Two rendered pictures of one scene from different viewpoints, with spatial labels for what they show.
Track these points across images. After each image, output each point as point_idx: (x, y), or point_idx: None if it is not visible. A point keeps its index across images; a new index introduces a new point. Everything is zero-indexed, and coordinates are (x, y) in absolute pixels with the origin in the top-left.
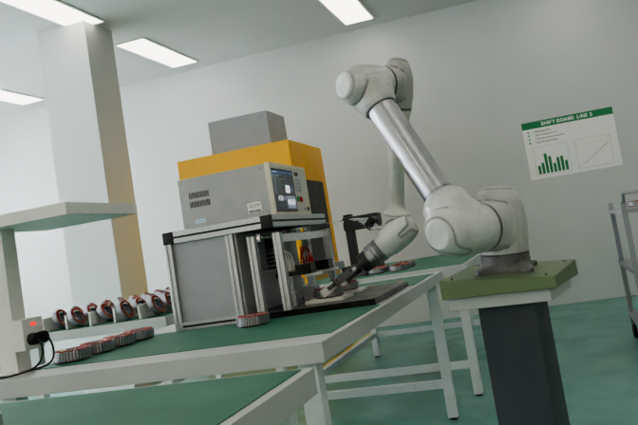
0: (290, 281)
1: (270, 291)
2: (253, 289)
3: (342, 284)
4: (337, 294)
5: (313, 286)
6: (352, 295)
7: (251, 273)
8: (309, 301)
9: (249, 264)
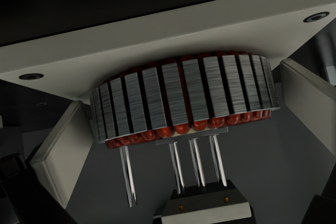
0: (203, 172)
1: (164, 148)
2: (286, 143)
3: (64, 155)
4: (247, 58)
5: (128, 155)
6: (29, 41)
7: (293, 187)
8: (272, 70)
9: (302, 213)
